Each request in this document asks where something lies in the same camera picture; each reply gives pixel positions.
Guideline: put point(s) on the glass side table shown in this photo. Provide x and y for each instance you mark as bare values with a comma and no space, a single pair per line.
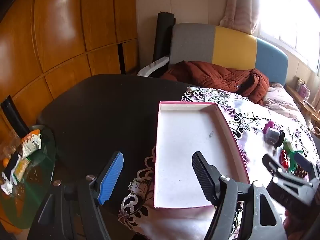
37,175

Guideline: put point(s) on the yellow snack packet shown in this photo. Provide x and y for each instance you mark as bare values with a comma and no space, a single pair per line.
21,168

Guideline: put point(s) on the green white plug-in device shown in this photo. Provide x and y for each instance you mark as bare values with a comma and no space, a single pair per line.
288,144

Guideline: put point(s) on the crumpled white wrapper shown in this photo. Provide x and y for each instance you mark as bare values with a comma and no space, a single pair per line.
7,187

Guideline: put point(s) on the rust quilted jacket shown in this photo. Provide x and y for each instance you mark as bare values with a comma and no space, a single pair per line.
212,77

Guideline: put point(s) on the red lipstick tube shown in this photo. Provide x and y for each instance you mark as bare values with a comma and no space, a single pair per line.
283,157

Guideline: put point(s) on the wooden side table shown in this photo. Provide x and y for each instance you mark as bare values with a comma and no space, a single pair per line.
303,105

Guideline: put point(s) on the white foam strip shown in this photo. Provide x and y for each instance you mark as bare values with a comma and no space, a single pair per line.
155,66

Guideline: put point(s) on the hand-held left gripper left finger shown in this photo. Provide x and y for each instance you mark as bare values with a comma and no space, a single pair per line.
111,177

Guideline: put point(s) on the white orange snack bag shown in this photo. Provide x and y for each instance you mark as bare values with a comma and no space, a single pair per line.
30,142

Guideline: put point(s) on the grey yellow blue headboard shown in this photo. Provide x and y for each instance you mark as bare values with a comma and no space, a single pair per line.
235,47

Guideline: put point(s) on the wooden wardrobe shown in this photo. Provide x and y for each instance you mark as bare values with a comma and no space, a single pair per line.
62,30

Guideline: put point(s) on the pale pink duvet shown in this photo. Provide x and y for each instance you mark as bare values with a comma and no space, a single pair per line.
282,100

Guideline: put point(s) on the grey black plastic cup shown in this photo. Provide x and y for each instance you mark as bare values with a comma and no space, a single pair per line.
273,136

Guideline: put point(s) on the pink patterned curtain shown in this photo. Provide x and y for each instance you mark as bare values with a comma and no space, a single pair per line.
240,5

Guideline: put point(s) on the brown purple massage brush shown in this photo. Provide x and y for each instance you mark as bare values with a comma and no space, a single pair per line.
301,173

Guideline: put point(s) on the green plastic spool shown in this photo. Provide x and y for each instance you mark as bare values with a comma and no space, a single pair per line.
294,161

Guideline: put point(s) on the black chair post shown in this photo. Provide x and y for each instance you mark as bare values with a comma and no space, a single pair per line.
13,115

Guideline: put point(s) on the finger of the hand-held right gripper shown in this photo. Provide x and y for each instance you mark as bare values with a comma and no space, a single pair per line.
303,162
270,163

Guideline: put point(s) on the purple perforated plastic toy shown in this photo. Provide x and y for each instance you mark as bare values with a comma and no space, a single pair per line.
269,125

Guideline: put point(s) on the window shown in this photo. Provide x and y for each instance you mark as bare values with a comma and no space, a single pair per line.
287,17

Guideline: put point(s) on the black snack packet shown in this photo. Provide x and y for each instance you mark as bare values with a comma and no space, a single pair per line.
12,165

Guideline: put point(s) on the floral embroidered white tablecloth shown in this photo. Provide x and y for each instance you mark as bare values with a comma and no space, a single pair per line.
252,120

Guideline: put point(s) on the purple gift box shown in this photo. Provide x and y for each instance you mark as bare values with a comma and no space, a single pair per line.
303,88

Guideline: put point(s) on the pink cardboard box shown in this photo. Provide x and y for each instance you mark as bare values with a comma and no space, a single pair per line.
185,142

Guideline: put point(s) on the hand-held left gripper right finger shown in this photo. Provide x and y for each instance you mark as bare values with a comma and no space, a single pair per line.
203,175

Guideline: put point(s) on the black rolled mat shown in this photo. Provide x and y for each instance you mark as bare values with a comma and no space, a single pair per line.
163,37

